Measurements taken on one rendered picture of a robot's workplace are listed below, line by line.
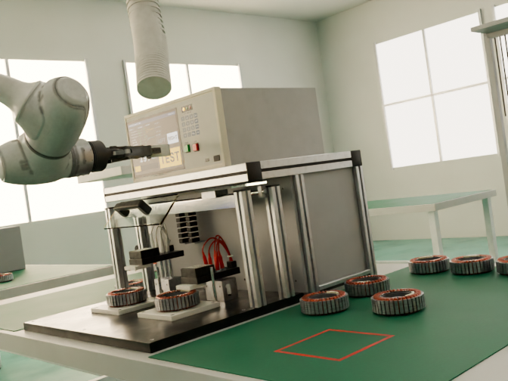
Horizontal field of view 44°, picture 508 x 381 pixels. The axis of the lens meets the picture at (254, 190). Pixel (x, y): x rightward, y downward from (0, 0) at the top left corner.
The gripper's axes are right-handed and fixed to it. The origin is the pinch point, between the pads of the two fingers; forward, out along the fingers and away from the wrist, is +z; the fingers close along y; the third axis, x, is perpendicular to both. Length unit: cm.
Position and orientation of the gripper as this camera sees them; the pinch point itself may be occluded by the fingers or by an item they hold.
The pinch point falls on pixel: (157, 150)
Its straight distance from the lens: 165.5
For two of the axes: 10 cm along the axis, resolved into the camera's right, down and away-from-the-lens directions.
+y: 6.7, -0.9, -7.4
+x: -1.4, -9.9, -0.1
